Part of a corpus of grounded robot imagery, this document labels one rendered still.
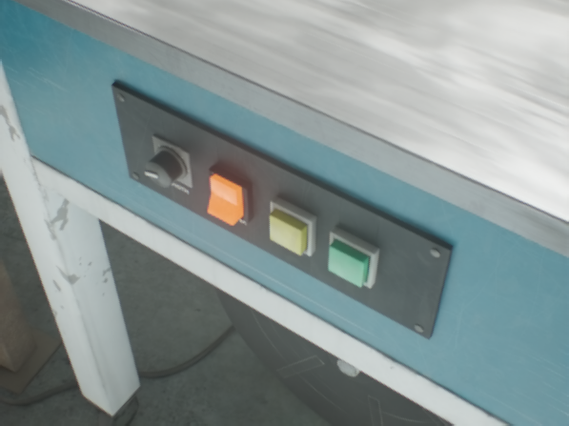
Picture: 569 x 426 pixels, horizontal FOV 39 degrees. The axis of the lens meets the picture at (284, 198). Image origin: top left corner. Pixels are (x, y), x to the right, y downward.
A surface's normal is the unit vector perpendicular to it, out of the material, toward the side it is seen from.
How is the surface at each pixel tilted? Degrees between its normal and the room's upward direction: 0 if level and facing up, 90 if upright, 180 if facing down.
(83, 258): 90
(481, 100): 0
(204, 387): 0
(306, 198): 90
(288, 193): 90
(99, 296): 90
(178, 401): 0
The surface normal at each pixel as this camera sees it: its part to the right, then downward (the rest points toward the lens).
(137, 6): 0.00, -0.68
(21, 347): 0.89, 0.33
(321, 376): -0.57, 0.60
